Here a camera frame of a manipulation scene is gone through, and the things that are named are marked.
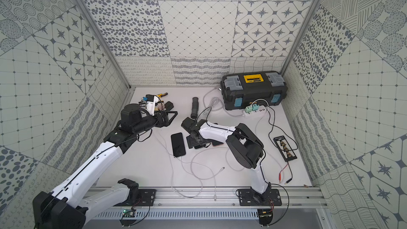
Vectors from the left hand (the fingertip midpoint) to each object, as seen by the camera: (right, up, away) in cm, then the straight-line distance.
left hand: (167, 108), depth 75 cm
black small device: (-8, 0, +32) cm, 33 cm away
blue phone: (+2, -22, +16) cm, 27 cm away
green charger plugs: (+49, -1, +26) cm, 55 cm away
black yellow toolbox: (+55, +11, +22) cm, 60 cm away
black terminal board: (+64, -26, +12) cm, 70 cm away
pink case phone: (+24, -21, +15) cm, 35 cm away
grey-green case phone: (+14, -22, +11) cm, 28 cm away
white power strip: (+55, -3, +29) cm, 62 cm away
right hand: (+15, -21, +16) cm, 30 cm away
